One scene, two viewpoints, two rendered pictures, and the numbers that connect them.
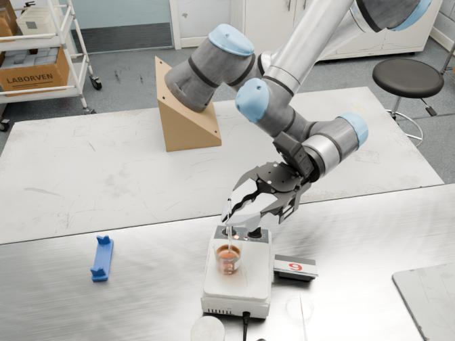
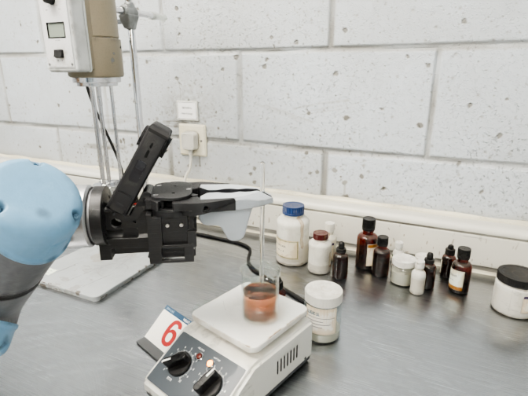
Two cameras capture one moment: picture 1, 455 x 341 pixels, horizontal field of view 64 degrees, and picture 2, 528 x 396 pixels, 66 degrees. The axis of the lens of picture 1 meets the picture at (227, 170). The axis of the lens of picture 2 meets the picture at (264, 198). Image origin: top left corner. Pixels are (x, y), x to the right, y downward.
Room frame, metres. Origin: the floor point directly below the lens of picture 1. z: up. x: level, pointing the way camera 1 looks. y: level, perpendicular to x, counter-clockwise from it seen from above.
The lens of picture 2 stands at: (0.75, 0.27, 1.31)
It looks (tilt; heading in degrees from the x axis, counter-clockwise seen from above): 18 degrees down; 214
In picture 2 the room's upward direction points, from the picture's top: straight up
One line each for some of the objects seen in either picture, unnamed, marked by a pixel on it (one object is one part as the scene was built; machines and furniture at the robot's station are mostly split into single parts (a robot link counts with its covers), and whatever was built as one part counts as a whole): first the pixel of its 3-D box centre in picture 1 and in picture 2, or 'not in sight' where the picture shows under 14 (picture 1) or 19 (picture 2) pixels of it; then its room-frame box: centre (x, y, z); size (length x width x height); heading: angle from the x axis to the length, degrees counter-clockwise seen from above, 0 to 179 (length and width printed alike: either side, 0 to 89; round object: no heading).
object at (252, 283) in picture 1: (237, 267); (250, 313); (0.36, -0.02, 0.98); 0.12 x 0.12 x 0.01; 83
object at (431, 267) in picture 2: not in sight; (427, 269); (-0.01, 0.14, 0.94); 0.03 x 0.03 x 0.07
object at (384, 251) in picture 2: not in sight; (381, 255); (-0.01, 0.05, 0.94); 0.03 x 0.03 x 0.08
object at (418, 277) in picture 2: not in sight; (418, 276); (0.02, 0.13, 0.93); 0.03 x 0.03 x 0.07
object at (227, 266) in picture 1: (226, 254); (262, 292); (0.36, 0.00, 1.02); 0.06 x 0.05 x 0.08; 76
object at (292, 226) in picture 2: not in sight; (292, 232); (0.03, -0.13, 0.96); 0.07 x 0.07 x 0.13
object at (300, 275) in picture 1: (295, 264); (168, 335); (0.40, -0.14, 0.92); 0.09 x 0.06 x 0.04; 80
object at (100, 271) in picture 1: (101, 256); not in sight; (0.43, 0.28, 0.92); 0.10 x 0.03 x 0.04; 5
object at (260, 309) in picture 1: (238, 267); (237, 348); (0.38, -0.02, 0.94); 0.22 x 0.13 x 0.08; 173
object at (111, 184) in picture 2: not in sight; (104, 141); (0.24, -0.47, 1.17); 0.07 x 0.07 x 0.25
